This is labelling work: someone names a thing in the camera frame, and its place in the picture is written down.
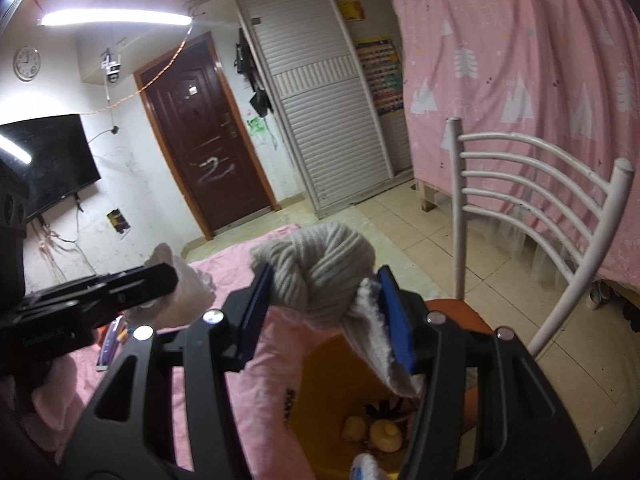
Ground white metal chair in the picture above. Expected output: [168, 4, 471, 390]
[425, 117, 635, 433]

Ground person's right hand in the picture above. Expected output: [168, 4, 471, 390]
[350, 452, 403, 480]

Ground cream bag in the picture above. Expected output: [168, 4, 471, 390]
[122, 242, 217, 327]

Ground yellow bin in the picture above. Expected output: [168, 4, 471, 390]
[285, 332, 426, 480]

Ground white security camera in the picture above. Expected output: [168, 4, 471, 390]
[100, 47, 124, 84]

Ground cream round foam pad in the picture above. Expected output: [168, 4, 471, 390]
[370, 420, 404, 452]

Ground wooden bed frame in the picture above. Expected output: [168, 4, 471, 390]
[414, 177, 437, 214]

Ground yellow paper note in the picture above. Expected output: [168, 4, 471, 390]
[337, 0, 367, 21]

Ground colourful chart poster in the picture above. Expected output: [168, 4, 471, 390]
[355, 35, 405, 116]

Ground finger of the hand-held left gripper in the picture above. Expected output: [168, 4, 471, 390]
[95, 262, 179, 292]
[107, 285, 176, 313]

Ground purple packet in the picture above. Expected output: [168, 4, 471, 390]
[95, 317, 132, 372]

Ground string light wire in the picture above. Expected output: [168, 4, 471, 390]
[75, 25, 194, 116]

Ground dark brown door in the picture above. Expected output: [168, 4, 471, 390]
[134, 30, 278, 241]

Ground pink bedsheet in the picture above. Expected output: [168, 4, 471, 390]
[0, 225, 351, 480]

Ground small cream round lump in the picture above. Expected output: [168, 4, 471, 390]
[341, 416, 369, 442]

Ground hanging black bags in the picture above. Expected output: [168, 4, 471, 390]
[235, 27, 274, 117]

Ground black wall television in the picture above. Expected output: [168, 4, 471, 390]
[0, 114, 102, 221]

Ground small wall picture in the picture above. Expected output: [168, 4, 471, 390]
[106, 208, 132, 236]

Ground ceiling tube light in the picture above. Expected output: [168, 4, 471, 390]
[37, 7, 194, 27]

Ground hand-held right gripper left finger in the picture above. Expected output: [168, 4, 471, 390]
[55, 262, 275, 480]

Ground pink tree-print curtain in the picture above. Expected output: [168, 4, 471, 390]
[392, 0, 640, 333]

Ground white shoe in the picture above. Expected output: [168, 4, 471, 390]
[586, 280, 617, 311]

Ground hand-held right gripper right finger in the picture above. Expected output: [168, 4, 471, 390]
[376, 266, 591, 480]

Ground round wall clock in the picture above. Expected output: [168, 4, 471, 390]
[13, 46, 41, 82]

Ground white slatted wardrobe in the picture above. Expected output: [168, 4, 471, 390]
[235, 0, 416, 211]

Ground grey knitted cloth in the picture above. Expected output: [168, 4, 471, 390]
[248, 222, 426, 400]

